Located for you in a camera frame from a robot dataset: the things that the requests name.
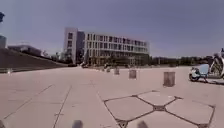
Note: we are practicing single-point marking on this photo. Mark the low flat building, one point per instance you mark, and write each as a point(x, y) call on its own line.
point(25, 50)

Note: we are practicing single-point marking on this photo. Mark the row of trees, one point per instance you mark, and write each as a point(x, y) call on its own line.
point(173, 61)

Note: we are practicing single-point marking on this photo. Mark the square stone bollard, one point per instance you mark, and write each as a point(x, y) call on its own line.
point(132, 73)
point(116, 71)
point(169, 79)

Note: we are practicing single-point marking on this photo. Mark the pale paved plaza ground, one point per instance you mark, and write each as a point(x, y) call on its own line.
point(83, 96)

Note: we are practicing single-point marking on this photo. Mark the wide dark outdoor stairs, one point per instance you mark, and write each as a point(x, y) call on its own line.
point(23, 61)

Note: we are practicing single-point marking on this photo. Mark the robot's own part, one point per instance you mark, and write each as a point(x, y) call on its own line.
point(142, 125)
point(77, 124)

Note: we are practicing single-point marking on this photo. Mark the white grid-front office building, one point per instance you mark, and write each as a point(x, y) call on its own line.
point(106, 46)

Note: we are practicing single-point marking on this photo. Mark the white and blue scooter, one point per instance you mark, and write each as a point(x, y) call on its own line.
point(200, 70)

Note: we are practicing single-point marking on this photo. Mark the group of parked two-wheelers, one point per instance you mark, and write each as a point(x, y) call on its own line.
point(218, 66)

